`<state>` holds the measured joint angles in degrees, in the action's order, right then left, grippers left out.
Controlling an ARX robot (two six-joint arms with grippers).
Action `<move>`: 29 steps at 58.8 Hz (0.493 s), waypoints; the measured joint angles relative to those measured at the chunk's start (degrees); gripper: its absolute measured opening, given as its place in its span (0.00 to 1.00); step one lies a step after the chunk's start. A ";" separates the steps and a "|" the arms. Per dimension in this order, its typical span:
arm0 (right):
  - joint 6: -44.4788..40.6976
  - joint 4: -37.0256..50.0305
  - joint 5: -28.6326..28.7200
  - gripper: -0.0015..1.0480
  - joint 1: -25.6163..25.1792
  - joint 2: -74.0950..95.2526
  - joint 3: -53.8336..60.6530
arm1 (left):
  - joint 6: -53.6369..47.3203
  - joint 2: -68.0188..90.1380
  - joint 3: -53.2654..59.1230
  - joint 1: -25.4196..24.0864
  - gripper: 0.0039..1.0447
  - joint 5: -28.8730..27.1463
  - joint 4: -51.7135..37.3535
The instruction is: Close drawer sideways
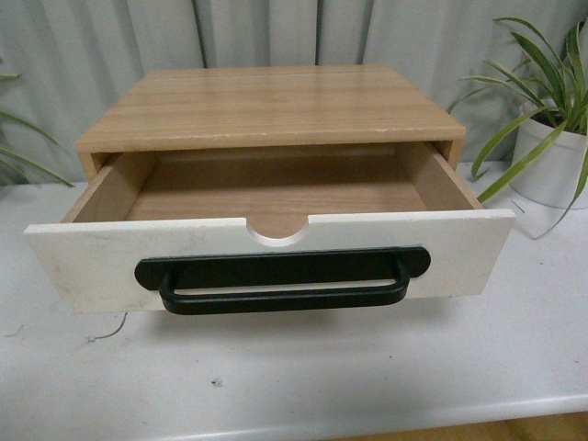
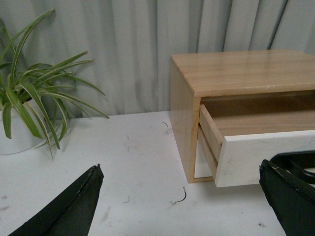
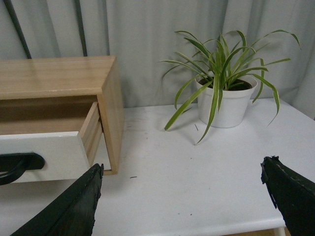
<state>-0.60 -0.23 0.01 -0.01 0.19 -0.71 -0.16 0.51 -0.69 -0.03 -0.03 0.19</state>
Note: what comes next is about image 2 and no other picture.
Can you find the white plant pot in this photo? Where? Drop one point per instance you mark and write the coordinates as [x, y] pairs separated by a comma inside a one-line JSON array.
[[21, 137]]

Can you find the grey curtain backdrop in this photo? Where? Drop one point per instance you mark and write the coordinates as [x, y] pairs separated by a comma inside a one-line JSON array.
[[130, 41]]

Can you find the black upper drawer handle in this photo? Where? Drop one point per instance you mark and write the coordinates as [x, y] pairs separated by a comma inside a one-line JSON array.
[[297, 164]]

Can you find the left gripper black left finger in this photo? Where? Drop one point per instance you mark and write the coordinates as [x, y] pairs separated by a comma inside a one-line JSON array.
[[71, 213]]

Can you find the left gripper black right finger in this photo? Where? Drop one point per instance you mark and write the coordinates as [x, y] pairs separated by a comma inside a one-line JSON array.
[[292, 200]]

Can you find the green spider plant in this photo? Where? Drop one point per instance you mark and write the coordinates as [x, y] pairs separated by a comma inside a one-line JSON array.
[[46, 84]]

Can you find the white drawer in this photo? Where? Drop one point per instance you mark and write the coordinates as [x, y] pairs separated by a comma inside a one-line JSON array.
[[201, 166], [234, 160]]

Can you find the wooden drawer cabinet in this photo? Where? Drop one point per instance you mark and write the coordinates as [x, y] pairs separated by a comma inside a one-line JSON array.
[[246, 92]]

